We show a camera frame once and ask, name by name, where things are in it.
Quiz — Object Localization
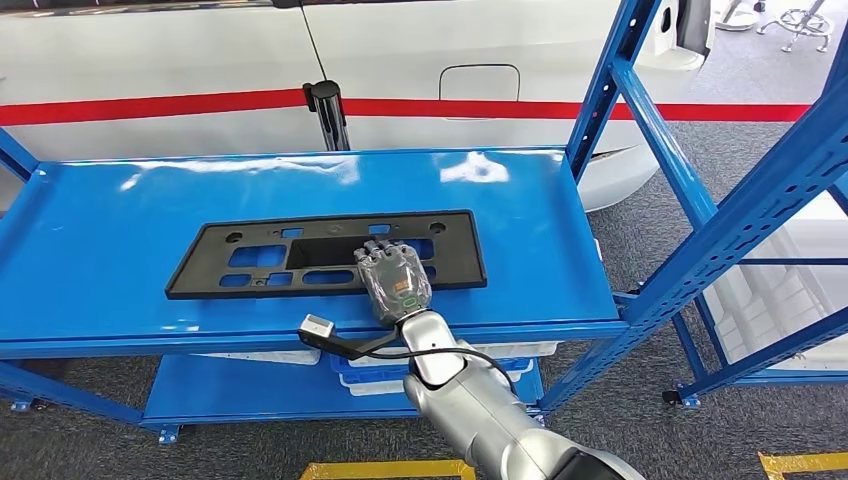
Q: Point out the chrome chair base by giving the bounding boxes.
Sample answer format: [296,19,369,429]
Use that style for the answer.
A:
[757,0,833,54]

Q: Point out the blue steel shelf rack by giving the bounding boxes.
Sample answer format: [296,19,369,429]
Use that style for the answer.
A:
[662,168,848,407]
[0,0,848,446]

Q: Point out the white car body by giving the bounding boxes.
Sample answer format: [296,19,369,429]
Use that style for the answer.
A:
[0,0,718,213]

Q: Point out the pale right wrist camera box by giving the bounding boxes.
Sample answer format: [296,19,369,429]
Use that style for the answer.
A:
[298,313,337,343]

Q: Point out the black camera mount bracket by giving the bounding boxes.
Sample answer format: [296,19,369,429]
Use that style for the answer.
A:
[298,327,401,363]

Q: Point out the black plastic plate bracket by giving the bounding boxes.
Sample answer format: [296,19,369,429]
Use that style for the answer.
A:
[164,209,489,301]

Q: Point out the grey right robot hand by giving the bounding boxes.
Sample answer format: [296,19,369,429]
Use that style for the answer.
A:
[352,238,435,330]

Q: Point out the large white plastic bin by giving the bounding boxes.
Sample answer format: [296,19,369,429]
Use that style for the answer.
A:
[702,192,848,372]

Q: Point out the red barrier belt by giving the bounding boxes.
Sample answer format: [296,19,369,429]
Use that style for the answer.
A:
[341,97,813,125]
[0,87,307,128]

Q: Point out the white round stand base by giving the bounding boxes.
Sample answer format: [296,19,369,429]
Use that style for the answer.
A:
[714,0,761,32]

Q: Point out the black stanchion post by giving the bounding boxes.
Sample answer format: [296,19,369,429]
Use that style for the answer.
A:
[302,79,352,152]

